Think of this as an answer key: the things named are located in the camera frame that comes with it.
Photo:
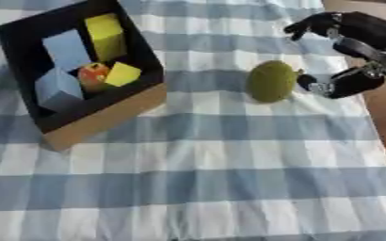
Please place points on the tall yellow block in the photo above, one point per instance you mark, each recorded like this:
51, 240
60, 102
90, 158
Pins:
106, 36

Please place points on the small yellow cube block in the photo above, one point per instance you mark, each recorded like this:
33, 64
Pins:
122, 74

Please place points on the tan cardboard box black inside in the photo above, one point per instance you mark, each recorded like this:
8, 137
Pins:
97, 120

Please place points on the blue cube block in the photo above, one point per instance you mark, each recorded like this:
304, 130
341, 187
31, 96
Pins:
59, 89

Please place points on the green round toy fruit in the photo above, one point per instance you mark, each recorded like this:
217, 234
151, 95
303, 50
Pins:
271, 81

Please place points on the light blue flat block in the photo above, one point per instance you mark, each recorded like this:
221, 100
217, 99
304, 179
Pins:
66, 50

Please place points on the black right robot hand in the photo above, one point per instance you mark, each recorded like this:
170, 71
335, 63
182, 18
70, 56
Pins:
361, 29

